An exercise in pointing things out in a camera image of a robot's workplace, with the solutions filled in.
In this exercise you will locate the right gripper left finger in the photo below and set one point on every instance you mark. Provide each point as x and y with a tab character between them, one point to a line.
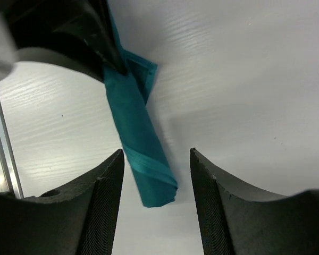
78	217

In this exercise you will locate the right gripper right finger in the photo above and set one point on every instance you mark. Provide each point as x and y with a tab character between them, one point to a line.
236	217

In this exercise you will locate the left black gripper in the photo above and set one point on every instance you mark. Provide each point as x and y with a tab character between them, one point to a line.
76	35

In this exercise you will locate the teal cloth napkin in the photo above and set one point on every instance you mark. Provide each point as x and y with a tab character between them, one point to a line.
127	96

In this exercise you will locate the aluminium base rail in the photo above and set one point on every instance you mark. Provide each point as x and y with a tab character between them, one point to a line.
9	176

